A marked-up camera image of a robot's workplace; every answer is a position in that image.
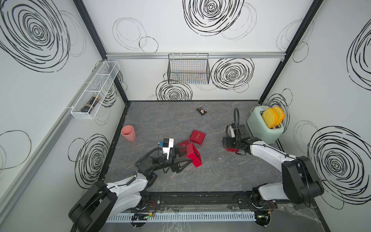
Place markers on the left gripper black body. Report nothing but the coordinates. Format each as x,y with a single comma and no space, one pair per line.
168,163

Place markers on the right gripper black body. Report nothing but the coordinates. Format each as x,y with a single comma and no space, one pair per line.
230,143

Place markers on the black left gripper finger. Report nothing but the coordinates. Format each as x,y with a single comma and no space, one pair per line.
180,165
180,151

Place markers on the red jewelry box base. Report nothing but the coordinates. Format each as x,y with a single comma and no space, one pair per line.
193,154

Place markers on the red jewelry box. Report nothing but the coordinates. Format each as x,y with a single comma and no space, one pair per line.
197,137
183,144

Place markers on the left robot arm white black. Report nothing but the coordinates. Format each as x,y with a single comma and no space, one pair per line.
103,201

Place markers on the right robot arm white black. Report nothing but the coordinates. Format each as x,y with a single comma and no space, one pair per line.
300,181

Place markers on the mint green toaster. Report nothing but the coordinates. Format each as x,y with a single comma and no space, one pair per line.
259,128

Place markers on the yellow toast slice front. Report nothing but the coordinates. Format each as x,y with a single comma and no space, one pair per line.
270,117

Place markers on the small black snack packet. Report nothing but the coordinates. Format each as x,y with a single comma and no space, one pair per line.
201,111

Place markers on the orange toast slice back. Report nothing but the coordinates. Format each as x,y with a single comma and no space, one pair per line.
281,115

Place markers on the pink plastic cup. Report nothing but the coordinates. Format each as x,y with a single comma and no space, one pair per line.
129,133

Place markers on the dark bottle on shelf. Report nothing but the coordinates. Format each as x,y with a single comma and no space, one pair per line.
89,106

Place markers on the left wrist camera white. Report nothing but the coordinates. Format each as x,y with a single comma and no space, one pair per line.
167,145

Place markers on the white slotted cable duct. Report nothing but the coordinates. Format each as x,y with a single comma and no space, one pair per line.
183,217

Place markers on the black wire wall basket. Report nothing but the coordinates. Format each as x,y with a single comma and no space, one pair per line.
188,68

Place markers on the white wire wall shelf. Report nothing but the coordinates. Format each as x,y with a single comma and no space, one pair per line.
102,84

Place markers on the black vertical frame post right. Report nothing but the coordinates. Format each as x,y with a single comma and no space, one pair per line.
311,13

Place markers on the black vertical frame post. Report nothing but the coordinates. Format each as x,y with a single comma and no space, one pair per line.
98,43
311,13

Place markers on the black vertical frame post left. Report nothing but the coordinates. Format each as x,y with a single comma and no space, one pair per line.
98,43

